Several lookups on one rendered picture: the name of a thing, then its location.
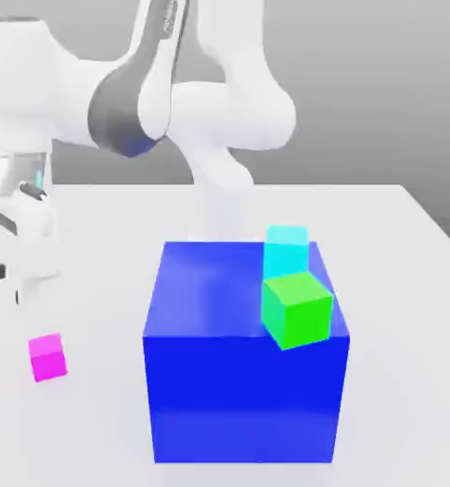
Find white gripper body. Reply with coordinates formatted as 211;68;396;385
0;194;57;249

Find small magenta cube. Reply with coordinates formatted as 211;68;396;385
28;333;68;383

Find small cyan cube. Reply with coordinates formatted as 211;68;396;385
263;224;310;282

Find small green cube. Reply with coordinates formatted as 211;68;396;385
261;270;335;351

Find large blue box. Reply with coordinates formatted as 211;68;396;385
142;240;351;464

